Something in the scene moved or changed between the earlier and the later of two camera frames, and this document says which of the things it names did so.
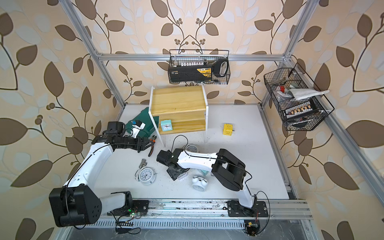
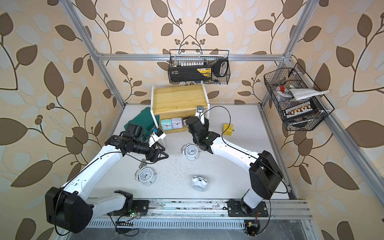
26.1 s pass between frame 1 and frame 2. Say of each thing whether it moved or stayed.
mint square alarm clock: stayed
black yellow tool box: stayed
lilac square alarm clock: moved
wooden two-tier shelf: stayed
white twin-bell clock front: stayed
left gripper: moved
